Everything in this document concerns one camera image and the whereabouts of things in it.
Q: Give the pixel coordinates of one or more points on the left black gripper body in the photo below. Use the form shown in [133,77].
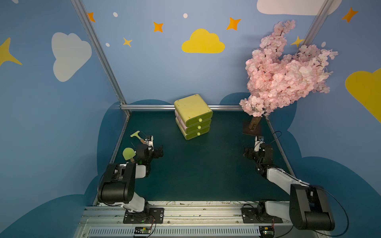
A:
[156,151]

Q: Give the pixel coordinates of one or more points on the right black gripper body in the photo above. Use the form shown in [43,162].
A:
[250,151]

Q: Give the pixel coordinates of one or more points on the green drawer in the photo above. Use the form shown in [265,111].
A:
[198,126]
[197,133]
[199,118]

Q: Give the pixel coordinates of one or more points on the green three-drawer cabinet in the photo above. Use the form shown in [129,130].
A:
[193,116]

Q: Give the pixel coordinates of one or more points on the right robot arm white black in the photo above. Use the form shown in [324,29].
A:
[308,206]

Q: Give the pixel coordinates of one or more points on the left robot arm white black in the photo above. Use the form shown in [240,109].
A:
[117,186]

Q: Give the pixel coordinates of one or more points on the pink blossom artificial tree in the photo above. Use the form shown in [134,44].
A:
[277,80]

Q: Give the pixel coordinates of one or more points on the right green circuit board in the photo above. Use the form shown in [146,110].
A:
[266,232]

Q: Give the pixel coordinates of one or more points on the green circuit board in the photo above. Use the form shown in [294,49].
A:
[266,232]
[142,231]

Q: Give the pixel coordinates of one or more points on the left green circuit board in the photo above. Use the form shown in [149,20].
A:
[142,231]

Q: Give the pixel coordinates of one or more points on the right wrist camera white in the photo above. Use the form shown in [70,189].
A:
[258,141]

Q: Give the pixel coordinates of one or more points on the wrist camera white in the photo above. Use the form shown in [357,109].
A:
[149,142]
[258,141]

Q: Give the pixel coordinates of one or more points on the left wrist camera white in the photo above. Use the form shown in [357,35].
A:
[149,142]

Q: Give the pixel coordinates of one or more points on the green round paddle wooden handle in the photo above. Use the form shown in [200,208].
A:
[129,154]

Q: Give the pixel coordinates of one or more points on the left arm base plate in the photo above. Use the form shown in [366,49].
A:
[150,215]

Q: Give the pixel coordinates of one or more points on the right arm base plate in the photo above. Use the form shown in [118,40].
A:
[250,215]

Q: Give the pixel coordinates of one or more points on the aluminium rail front frame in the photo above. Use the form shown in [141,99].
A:
[185,219]

